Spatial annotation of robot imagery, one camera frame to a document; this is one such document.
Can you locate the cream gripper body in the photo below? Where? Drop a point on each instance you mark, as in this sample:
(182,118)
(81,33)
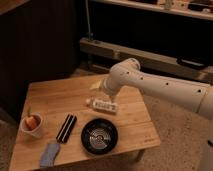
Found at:
(96,86)

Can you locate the orange carrot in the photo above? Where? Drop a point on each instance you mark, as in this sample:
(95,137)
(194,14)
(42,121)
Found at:
(31,122)

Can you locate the wooden shelf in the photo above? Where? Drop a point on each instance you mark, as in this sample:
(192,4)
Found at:
(156,8)

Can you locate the wooden low table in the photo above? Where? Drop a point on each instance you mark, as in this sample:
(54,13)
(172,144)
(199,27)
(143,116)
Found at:
(54,100)

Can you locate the black device on beam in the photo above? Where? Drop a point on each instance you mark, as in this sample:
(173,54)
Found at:
(190,64)

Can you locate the black rectangular case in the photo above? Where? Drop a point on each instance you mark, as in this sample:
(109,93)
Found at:
(66,129)

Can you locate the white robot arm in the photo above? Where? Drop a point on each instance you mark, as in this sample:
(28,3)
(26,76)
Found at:
(194,96)

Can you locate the metal vertical pole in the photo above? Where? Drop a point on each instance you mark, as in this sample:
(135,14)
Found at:
(90,34)

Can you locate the blue grey cloth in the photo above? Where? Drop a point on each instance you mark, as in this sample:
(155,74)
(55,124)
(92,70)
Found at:
(48,157)

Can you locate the white cup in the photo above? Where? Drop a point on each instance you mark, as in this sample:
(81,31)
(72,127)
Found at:
(38,131)

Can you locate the black round bowl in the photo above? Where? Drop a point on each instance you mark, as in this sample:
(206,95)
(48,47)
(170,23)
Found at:
(99,136)

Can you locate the grey metal beam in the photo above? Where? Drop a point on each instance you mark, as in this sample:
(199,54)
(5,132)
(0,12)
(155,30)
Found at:
(147,59)

